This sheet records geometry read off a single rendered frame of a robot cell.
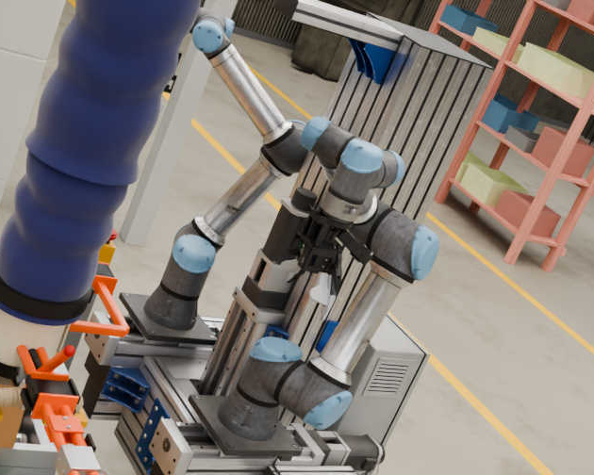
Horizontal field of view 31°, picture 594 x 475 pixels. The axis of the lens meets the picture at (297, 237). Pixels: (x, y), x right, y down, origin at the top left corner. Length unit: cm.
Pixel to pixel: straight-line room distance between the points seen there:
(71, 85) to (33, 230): 31
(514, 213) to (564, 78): 115
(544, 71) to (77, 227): 720
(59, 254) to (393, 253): 76
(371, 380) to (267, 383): 47
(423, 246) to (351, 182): 45
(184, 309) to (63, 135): 97
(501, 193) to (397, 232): 683
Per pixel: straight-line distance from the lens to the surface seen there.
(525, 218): 882
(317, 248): 211
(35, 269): 227
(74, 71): 214
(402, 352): 298
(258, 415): 263
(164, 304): 299
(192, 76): 586
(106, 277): 275
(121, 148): 217
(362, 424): 307
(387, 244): 251
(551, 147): 889
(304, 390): 254
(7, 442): 307
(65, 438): 216
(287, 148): 284
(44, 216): 224
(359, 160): 208
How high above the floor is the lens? 234
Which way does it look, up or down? 19 degrees down
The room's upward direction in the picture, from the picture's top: 23 degrees clockwise
